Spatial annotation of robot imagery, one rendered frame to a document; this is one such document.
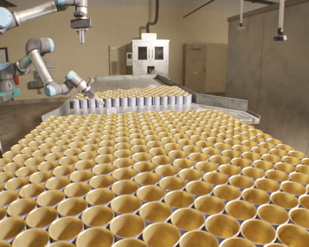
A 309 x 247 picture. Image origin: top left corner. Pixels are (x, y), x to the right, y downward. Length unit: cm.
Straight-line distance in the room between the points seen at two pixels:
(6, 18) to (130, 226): 121
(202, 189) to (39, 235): 40
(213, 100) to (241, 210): 150
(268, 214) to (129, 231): 31
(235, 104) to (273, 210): 144
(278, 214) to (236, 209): 10
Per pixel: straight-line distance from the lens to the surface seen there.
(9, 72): 198
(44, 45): 171
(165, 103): 191
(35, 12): 153
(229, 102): 190
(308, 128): 299
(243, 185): 63
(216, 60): 857
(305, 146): 305
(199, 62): 788
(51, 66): 804
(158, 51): 639
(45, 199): 58
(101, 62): 780
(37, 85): 798
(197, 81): 790
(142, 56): 633
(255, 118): 171
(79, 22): 143
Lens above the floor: 151
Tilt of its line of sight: 18 degrees down
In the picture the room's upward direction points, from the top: straight up
